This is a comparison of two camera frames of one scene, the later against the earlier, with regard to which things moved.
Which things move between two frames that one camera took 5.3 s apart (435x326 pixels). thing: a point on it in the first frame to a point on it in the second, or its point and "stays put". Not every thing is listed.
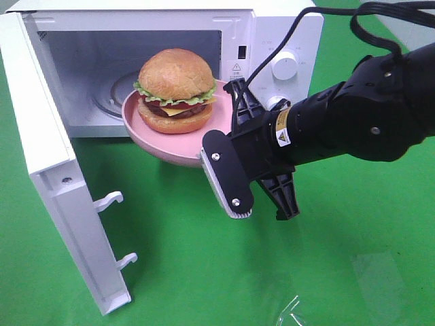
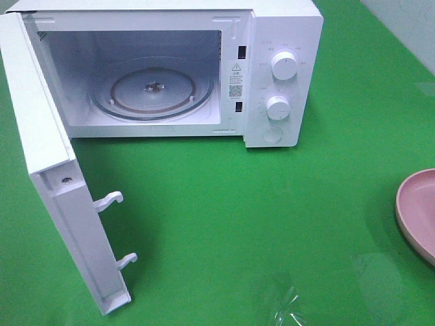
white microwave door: [59, 178] stays put
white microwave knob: [272, 100] stays put
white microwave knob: [285, 65] stays put
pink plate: [183, 147] to [415, 210]
